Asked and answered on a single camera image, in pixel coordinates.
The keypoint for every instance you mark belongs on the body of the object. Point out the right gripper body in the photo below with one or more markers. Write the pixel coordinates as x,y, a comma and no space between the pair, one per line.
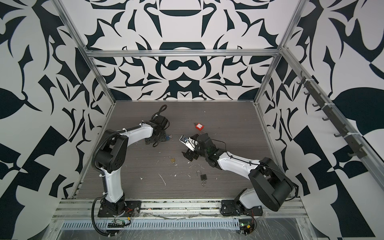
194,155

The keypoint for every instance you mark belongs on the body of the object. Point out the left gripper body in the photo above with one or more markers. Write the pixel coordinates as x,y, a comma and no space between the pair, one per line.
162,138

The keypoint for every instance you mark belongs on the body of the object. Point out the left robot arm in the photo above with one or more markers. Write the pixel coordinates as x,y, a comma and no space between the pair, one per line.
110,155

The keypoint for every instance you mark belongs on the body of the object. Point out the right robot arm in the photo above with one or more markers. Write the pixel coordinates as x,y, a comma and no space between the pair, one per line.
271,187

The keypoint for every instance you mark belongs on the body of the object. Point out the black padlock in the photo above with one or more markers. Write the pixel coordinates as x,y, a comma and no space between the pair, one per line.
203,178

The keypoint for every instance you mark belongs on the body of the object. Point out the red padlock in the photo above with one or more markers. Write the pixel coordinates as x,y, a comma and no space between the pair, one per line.
200,128

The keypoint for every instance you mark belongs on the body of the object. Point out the right circuit board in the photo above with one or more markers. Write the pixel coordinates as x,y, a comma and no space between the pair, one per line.
246,228

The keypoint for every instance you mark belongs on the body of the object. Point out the circuit board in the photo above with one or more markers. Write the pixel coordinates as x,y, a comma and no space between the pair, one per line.
119,223
246,228

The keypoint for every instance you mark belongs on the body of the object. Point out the left circuit board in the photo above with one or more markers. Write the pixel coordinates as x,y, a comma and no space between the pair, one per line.
119,223

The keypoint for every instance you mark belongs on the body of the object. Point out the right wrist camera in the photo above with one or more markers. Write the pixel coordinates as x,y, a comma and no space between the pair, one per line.
189,142

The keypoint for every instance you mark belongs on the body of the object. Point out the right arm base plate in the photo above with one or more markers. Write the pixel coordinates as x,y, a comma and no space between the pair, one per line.
235,208

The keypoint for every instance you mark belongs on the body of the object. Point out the white cable duct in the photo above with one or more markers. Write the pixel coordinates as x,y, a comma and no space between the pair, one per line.
175,224

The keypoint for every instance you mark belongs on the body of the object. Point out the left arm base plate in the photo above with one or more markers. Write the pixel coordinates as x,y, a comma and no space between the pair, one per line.
119,209

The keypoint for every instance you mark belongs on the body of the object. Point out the aluminium front rail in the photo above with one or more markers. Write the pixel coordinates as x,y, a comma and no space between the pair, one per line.
173,209

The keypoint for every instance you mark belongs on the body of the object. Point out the wall hook rack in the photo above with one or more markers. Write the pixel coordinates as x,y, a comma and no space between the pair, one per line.
331,128

